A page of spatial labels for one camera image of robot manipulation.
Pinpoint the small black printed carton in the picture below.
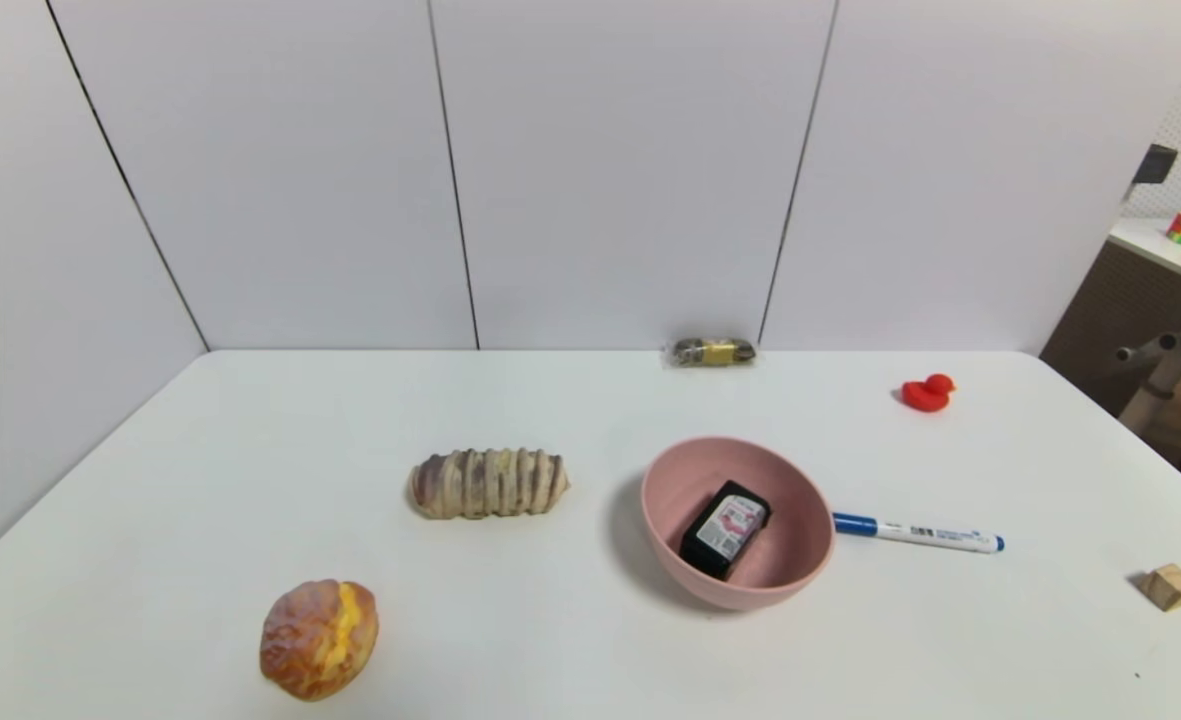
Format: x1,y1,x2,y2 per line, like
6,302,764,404
679,480,773,581

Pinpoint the round bun with yellow cream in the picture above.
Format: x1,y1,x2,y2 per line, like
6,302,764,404
259,580,380,702

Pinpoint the white background desk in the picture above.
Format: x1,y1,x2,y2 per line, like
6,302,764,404
1040,215,1181,433

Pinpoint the grey desk crank handle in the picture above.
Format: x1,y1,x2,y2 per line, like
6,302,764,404
1115,334,1178,363

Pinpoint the wrapped snack packet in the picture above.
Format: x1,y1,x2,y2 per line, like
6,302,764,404
665,337,758,369

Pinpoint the red rubber duck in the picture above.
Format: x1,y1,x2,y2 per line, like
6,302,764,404
900,373,957,413

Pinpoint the white marker with blue cap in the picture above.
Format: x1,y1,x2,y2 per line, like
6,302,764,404
831,511,1006,554

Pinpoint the small wooden cube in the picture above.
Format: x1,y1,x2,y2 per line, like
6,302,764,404
1146,563,1181,612

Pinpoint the pink bowl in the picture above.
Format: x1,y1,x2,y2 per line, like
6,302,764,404
640,436,836,612

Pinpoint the black device on stand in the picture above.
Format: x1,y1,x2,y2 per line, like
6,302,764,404
1132,144,1179,186

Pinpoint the long striped bread roll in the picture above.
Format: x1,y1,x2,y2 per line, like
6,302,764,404
408,448,571,520

